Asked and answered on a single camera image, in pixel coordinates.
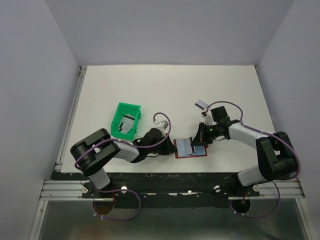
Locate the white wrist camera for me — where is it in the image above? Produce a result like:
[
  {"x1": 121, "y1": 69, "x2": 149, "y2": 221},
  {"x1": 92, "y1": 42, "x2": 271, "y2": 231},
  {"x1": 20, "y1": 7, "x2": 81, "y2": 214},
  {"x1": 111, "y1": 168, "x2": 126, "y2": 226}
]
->
[
  {"x1": 201, "y1": 110, "x2": 214, "y2": 126},
  {"x1": 153, "y1": 120, "x2": 169, "y2": 130}
]

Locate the white magnetic stripe card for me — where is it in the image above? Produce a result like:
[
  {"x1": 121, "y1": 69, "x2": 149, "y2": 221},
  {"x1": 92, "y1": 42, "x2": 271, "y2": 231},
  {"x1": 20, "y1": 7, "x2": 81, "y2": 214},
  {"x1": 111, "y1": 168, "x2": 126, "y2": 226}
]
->
[{"x1": 194, "y1": 99, "x2": 209, "y2": 112}]

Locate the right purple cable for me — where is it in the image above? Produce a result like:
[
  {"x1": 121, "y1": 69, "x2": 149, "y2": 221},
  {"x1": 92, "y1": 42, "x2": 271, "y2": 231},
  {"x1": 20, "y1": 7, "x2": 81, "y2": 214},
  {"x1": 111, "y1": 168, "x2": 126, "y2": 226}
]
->
[{"x1": 204, "y1": 100, "x2": 302, "y2": 218}]

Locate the red card holder wallet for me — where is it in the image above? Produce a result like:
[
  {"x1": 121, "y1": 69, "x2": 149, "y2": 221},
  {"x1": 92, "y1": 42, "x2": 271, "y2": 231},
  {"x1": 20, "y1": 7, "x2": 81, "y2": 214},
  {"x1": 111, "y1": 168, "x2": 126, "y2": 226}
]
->
[{"x1": 173, "y1": 137, "x2": 208, "y2": 159}]

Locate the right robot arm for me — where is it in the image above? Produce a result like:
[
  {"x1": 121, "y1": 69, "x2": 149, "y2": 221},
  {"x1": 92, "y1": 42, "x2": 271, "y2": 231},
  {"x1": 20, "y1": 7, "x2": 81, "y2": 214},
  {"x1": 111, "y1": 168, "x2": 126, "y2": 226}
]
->
[{"x1": 190, "y1": 106, "x2": 300, "y2": 196}]

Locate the aluminium rail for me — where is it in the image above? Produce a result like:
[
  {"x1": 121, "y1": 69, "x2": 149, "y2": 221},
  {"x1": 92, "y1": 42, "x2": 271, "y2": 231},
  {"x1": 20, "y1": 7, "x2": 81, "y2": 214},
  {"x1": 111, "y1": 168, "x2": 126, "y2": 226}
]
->
[
  {"x1": 53, "y1": 66, "x2": 87, "y2": 172},
  {"x1": 40, "y1": 178, "x2": 306, "y2": 202}
]

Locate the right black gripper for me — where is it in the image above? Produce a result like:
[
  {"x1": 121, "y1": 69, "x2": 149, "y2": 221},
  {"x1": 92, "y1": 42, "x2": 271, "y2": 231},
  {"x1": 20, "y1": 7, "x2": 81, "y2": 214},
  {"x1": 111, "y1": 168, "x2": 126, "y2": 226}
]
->
[{"x1": 190, "y1": 122, "x2": 220, "y2": 147}]

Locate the left aluminium rail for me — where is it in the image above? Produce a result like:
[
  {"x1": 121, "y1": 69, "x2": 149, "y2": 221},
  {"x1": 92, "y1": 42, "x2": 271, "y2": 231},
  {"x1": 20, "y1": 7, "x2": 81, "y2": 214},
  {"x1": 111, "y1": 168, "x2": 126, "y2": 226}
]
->
[{"x1": 53, "y1": 66, "x2": 87, "y2": 172}]

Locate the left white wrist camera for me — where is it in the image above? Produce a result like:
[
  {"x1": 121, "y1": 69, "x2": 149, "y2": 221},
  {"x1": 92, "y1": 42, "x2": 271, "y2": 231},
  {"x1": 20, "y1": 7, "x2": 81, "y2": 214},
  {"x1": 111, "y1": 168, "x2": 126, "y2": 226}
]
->
[{"x1": 153, "y1": 120, "x2": 169, "y2": 130}]

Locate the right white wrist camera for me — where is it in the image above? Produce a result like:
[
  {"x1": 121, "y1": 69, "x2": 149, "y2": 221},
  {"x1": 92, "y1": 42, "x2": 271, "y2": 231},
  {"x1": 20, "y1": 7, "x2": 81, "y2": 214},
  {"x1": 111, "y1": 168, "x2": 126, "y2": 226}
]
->
[{"x1": 201, "y1": 110, "x2": 214, "y2": 126}]

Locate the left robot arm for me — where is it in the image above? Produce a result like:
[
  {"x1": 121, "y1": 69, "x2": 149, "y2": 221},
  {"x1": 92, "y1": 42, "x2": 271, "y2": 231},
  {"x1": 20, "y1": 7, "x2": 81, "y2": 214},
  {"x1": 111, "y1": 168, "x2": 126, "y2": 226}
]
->
[{"x1": 70, "y1": 127, "x2": 177, "y2": 198}]

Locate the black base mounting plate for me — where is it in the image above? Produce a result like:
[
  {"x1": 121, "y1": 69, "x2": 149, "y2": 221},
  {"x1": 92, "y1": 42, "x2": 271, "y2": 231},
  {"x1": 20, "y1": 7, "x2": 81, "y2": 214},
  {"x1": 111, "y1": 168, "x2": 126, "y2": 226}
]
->
[{"x1": 82, "y1": 172, "x2": 260, "y2": 209}]

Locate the front aluminium rail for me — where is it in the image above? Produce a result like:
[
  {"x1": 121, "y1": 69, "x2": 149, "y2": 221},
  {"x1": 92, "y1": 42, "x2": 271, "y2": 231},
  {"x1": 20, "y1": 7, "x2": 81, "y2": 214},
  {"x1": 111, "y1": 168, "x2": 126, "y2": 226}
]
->
[{"x1": 40, "y1": 178, "x2": 306, "y2": 202}]

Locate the silver card in tray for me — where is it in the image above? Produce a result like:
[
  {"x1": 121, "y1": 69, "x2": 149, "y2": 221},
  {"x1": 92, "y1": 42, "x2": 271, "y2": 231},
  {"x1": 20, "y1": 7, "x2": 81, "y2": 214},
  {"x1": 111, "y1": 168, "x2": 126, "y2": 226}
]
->
[{"x1": 118, "y1": 114, "x2": 136, "y2": 134}]

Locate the green plastic card tray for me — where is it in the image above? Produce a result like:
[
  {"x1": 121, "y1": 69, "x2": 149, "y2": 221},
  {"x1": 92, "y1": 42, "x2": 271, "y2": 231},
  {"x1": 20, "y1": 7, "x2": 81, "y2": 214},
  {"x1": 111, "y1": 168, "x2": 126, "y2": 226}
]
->
[{"x1": 111, "y1": 102, "x2": 141, "y2": 141}]

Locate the white striped card back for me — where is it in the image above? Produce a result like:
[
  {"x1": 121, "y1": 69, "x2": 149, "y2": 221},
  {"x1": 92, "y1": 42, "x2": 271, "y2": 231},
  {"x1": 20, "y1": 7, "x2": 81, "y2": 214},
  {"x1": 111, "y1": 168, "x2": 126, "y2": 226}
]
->
[{"x1": 186, "y1": 137, "x2": 201, "y2": 156}]

